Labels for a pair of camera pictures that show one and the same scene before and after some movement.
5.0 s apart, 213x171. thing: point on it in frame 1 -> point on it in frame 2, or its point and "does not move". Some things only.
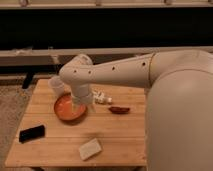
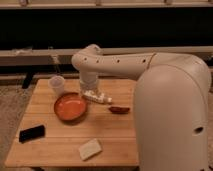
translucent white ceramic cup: [56, 83] does not move
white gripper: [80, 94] -> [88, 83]
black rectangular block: [27, 134] does not move
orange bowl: [63, 108] does not move
